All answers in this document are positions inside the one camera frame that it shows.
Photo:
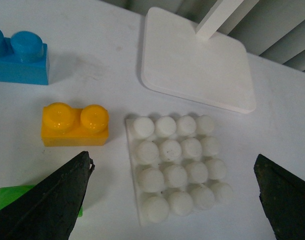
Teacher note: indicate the green two-stud block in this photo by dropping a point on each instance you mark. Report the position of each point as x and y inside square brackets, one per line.
[10, 195]

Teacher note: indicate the white studded base plate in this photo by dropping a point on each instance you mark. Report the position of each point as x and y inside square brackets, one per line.
[175, 167]

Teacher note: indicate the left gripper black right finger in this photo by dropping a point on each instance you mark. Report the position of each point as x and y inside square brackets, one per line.
[282, 196]

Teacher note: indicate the white desk lamp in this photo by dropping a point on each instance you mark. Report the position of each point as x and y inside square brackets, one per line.
[194, 61]

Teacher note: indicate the yellow two-stud block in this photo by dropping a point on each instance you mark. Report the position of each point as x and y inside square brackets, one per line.
[64, 126]

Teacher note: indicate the blue three-stud block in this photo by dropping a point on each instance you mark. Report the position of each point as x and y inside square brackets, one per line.
[24, 59]

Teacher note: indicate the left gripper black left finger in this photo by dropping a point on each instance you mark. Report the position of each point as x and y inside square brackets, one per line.
[72, 174]

